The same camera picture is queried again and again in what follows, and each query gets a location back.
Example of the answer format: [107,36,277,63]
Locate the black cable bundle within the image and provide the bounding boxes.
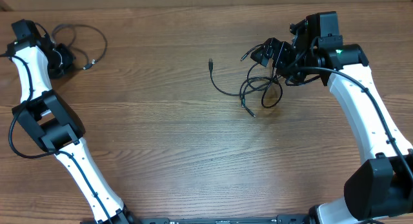
[208,43,290,118]

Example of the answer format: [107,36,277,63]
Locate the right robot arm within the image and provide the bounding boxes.
[247,11,412,223]

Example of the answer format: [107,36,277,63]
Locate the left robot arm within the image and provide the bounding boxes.
[4,19,136,223]

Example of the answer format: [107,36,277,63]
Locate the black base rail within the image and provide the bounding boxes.
[104,214,317,224]

